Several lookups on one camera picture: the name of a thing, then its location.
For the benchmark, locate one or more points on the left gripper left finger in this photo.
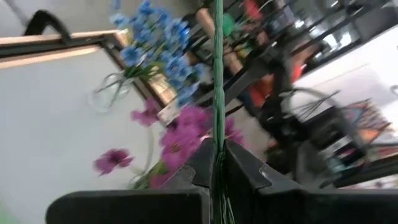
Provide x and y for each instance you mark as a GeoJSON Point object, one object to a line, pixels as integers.
{"type": "Point", "coordinates": [202, 168]}

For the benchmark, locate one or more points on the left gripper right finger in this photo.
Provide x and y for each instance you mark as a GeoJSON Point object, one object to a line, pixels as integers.
{"type": "Point", "coordinates": [242, 174]}

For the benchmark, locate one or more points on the purple artificial flower bunch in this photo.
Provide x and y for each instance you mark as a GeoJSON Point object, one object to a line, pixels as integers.
{"type": "Point", "coordinates": [113, 158]}
{"type": "Point", "coordinates": [186, 137]}

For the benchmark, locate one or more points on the red artificial tulip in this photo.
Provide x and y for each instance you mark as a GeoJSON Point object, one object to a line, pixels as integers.
{"type": "Point", "coordinates": [218, 77]}

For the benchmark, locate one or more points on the blue artificial flower bunch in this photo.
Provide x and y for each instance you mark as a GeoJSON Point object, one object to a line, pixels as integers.
{"type": "Point", "coordinates": [130, 56]}
{"type": "Point", "coordinates": [178, 67]}

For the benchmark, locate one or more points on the narrow-neck ribbed glass vase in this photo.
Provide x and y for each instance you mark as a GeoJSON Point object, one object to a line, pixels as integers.
{"type": "Point", "coordinates": [107, 93]}

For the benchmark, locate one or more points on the black aluminium table frame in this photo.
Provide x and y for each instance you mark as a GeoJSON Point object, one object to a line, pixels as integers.
{"type": "Point", "coordinates": [46, 46]}

